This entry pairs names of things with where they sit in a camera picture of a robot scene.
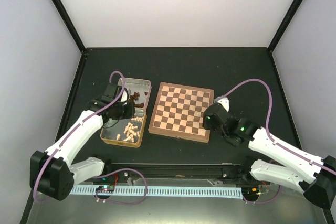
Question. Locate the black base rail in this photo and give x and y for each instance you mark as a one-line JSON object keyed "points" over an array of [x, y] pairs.
{"points": [[229, 173]]}

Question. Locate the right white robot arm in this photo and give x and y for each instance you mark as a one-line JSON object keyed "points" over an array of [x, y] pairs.
{"points": [[311, 175]]}

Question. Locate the cream chess pieces pile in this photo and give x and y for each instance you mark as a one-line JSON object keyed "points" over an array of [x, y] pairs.
{"points": [[130, 133]]}

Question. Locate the left black frame post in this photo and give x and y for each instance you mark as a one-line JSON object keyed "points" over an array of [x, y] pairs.
{"points": [[69, 24]]}

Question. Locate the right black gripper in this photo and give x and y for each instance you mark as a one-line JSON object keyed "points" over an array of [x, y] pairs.
{"points": [[207, 123]]}

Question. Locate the dark brown chess pieces pile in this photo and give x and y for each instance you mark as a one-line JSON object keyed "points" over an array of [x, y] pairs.
{"points": [[133, 100]]}

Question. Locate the wooden chessboard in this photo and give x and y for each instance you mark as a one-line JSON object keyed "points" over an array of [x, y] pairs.
{"points": [[178, 111]]}

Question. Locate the light blue slotted cable duct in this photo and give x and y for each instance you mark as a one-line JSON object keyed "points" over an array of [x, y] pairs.
{"points": [[162, 191]]}

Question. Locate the left small circuit board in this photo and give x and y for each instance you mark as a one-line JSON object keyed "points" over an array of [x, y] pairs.
{"points": [[105, 189]]}

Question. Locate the small circuit board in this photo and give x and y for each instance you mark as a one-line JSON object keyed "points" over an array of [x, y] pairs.
{"points": [[105, 189], [257, 191]]}

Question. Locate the right black frame post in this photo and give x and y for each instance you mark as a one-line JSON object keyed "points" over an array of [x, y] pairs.
{"points": [[294, 6]]}

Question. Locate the right small circuit board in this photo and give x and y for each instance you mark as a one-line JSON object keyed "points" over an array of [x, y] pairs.
{"points": [[257, 191]]}

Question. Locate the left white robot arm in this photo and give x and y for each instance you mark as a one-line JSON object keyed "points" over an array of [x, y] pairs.
{"points": [[53, 172]]}

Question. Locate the gold tin box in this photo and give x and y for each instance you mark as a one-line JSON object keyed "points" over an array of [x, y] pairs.
{"points": [[113, 127]]}

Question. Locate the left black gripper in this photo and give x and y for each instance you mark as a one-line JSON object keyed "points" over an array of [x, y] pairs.
{"points": [[130, 113]]}

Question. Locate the black frame post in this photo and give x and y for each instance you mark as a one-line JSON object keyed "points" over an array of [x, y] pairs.
{"points": [[69, 24], [294, 6]]}

